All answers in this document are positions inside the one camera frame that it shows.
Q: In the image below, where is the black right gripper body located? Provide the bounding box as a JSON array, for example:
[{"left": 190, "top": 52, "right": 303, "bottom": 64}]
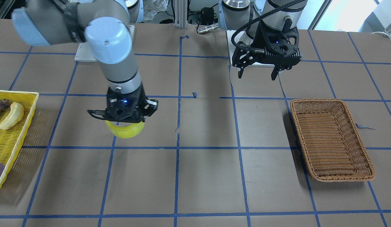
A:
[{"left": 106, "top": 85, "right": 149, "bottom": 123}]

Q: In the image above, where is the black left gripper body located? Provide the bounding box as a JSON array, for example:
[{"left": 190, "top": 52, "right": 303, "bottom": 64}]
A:
[{"left": 232, "top": 30, "right": 280, "bottom": 68}]

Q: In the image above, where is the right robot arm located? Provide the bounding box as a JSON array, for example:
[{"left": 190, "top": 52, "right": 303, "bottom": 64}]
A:
[{"left": 11, "top": 0, "right": 158, "bottom": 123}]

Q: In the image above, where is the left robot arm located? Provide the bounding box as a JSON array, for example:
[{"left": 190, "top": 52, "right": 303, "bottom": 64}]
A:
[{"left": 218, "top": 0, "right": 307, "bottom": 80}]

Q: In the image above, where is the black power adapter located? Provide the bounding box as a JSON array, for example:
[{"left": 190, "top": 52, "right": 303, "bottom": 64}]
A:
[{"left": 199, "top": 7, "right": 215, "bottom": 25}]

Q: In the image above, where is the yellow banana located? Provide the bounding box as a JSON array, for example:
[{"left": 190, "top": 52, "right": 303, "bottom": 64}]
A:
[{"left": 0, "top": 102, "right": 24, "bottom": 130}]

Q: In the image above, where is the yellow plastic basket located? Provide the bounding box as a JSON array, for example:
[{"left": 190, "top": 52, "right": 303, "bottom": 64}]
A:
[{"left": 0, "top": 90, "right": 39, "bottom": 189}]

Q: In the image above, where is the brown sweet potato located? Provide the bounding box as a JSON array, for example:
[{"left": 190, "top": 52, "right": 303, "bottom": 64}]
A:
[{"left": 0, "top": 99, "right": 12, "bottom": 112}]

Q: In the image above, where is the brown wicker basket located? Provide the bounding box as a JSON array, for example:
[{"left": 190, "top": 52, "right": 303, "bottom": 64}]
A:
[{"left": 290, "top": 99, "right": 376, "bottom": 182}]

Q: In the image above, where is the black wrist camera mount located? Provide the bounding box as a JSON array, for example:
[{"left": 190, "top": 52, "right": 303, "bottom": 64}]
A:
[{"left": 260, "top": 16, "right": 302, "bottom": 69}]

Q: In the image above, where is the black cable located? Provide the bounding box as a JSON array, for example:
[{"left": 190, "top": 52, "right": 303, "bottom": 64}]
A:
[{"left": 231, "top": 0, "right": 308, "bottom": 52}]

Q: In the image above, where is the aluminium frame post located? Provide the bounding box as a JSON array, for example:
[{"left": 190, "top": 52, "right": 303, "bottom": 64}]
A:
[{"left": 171, "top": 0, "right": 188, "bottom": 29}]

